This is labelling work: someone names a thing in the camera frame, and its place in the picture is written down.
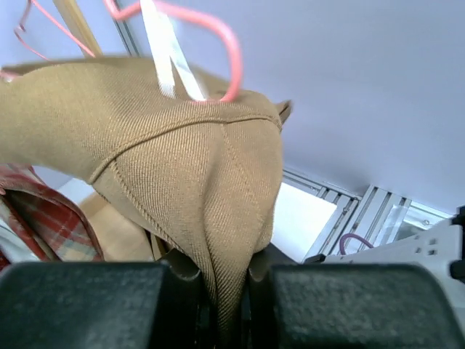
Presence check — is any pink wire hanger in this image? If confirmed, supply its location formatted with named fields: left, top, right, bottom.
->
left=1, top=1, right=102, bottom=81
left=104, top=1, right=243, bottom=103

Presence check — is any wooden clothes rack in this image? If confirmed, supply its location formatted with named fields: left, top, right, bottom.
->
left=52, top=0, right=175, bottom=262

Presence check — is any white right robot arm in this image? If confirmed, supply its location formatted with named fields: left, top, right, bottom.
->
left=304, top=206, right=464, bottom=282

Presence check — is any small white skirt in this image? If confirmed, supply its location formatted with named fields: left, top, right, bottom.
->
left=0, top=221, right=39, bottom=263

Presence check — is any tan skirt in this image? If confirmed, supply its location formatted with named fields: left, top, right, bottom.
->
left=1, top=57, right=292, bottom=348

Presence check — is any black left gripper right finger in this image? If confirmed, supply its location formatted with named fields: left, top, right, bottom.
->
left=248, top=252, right=464, bottom=348

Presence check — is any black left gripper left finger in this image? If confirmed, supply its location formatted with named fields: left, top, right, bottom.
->
left=1, top=260, right=211, bottom=348

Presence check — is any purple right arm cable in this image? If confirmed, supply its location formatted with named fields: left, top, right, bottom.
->
left=339, top=234, right=375, bottom=255

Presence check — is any red plaid skirt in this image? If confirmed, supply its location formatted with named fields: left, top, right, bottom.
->
left=1, top=164, right=105, bottom=268

